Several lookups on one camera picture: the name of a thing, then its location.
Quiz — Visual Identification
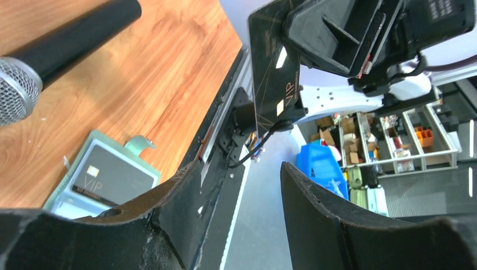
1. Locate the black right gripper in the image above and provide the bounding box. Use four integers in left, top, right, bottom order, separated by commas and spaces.
282, 0, 476, 109

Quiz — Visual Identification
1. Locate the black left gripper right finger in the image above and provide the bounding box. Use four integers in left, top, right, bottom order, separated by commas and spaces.
280, 162, 476, 269

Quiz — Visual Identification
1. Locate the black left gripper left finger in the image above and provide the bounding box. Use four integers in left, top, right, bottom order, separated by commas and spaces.
1, 161, 203, 269

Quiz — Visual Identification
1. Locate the black vip card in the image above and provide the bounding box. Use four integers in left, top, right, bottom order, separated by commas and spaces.
247, 1, 302, 136
71, 145, 158, 206

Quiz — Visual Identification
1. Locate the teal card holder wallet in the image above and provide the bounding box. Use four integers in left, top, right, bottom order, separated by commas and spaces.
43, 130, 161, 219

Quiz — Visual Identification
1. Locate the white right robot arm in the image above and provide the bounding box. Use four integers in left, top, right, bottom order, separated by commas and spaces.
282, 1, 476, 118

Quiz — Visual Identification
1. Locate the blue plastic crate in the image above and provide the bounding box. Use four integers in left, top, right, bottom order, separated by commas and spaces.
296, 143, 349, 200

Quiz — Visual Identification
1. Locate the metal storage shelf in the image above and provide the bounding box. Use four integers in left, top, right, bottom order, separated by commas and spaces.
336, 101, 458, 178

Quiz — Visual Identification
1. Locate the black handheld microphone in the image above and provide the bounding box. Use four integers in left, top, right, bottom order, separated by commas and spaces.
1, 1, 142, 125

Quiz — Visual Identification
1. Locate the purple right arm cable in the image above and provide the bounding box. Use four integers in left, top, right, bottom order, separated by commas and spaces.
422, 53, 477, 73

